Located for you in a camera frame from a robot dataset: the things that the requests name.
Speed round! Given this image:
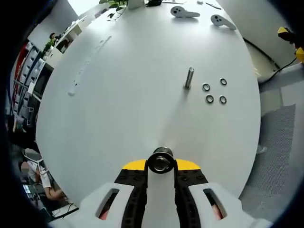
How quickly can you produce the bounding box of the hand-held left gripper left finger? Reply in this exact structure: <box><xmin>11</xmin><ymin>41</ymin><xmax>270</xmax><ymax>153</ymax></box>
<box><xmin>48</xmin><ymin>159</ymin><xmax>149</xmax><ymax>228</ymax></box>

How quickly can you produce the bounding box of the white game controller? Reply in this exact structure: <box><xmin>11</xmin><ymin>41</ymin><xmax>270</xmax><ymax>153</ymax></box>
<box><xmin>210</xmin><ymin>14</ymin><xmax>238</xmax><ymax>31</ymax></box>
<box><xmin>170</xmin><ymin>6</ymin><xmax>201</xmax><ymax>19</ymax></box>

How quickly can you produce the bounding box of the storage shelf with white bins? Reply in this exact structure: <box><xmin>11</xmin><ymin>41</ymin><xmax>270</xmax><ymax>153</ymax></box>
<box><xmin>11</xmin><ymin>40</ymin><xmax>46</xmax><ymax>95</ymax></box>

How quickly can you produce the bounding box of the white side desk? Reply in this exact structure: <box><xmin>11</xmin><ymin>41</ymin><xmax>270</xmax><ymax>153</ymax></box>
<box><xmin>54</xmin><ymin>14</ymin><xmax>88</xmax><ymax>55</ymax></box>

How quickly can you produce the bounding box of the white plant pot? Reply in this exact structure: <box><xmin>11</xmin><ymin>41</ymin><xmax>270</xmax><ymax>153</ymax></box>
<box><xmin>127</xmin><ymin>0</ymin><xmax>145</xmax><ymax>10</ymax></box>

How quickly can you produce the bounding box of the thin threaded steel stud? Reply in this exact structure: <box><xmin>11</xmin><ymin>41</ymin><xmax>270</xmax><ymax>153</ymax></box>
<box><xmin>183</xmin><ymin>67</ymin><xmax>195</xmax><ymax>90</ymax></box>

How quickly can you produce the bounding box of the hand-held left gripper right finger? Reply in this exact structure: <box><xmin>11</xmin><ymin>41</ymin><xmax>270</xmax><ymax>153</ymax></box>
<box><xmin>175</xmin><ymin>158</ymin><xmax>273</xmax><ymax>228</ymax></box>

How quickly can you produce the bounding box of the large steel washer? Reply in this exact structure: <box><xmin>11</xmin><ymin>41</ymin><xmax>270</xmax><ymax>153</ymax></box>
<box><xmin>147</xmin><ymin>153</ymin><xmax>178</xmax><ymax>175</ymax></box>

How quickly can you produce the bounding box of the leafy green plant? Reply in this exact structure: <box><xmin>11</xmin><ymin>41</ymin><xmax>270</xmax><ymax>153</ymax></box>
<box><xmin>99</xmin><ymin>0</ymin><xmax>129</xmax><ymax>22</ymax></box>

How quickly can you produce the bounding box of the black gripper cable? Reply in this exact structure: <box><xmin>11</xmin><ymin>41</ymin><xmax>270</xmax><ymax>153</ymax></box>
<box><xmin>258</xmin><ymin>57</ymin><xmax>300</xmax><ymax>84</ymax></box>

